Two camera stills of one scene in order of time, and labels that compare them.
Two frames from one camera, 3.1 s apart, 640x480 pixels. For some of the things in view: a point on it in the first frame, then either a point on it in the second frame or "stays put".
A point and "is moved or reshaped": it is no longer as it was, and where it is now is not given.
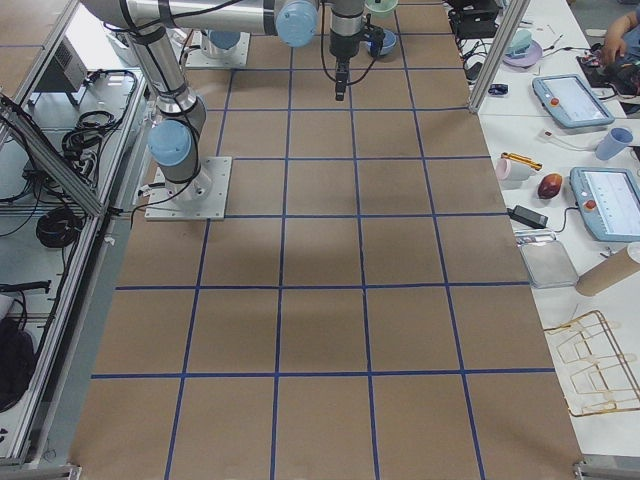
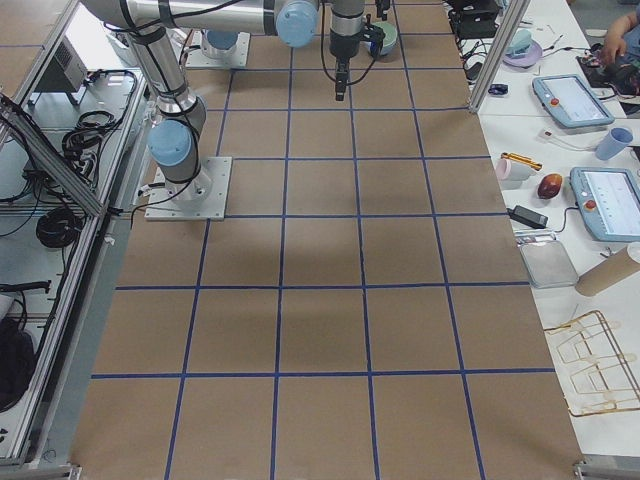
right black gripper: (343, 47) stays put
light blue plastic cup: (615, 141) stays put
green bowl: (381, 9) is moved or reshaped
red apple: (549, 186) stays put
